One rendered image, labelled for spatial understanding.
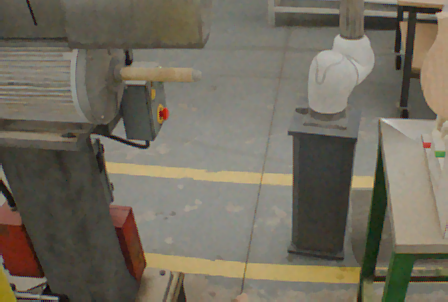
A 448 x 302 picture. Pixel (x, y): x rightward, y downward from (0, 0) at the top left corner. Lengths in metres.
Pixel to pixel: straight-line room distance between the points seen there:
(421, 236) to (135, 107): 0.89
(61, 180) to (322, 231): 1.30
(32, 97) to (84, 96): 0.15
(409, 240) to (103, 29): 0.83
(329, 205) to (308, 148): 0.31
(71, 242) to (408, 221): 0.97
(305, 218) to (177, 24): 1.46
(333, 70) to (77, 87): 1.06
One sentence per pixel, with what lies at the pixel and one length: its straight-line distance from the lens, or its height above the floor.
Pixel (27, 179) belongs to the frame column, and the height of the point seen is 0.97.
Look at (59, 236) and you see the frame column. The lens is 1.57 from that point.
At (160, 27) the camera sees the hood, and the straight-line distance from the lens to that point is 0.99.
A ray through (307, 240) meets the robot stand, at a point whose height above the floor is 0.09.
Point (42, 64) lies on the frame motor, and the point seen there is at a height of 1.32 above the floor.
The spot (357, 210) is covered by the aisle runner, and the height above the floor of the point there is 0.00.
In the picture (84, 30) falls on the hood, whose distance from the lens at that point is 1.06.
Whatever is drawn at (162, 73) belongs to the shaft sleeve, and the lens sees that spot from 1.20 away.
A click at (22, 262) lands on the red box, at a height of 0.62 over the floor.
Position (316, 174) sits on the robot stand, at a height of 0.49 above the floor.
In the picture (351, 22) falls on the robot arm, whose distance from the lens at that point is 2.04.
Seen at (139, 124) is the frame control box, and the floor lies 0.98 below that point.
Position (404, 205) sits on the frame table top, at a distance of 1.31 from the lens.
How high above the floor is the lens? 1.77
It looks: 30 degrees down
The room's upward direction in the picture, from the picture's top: straight up
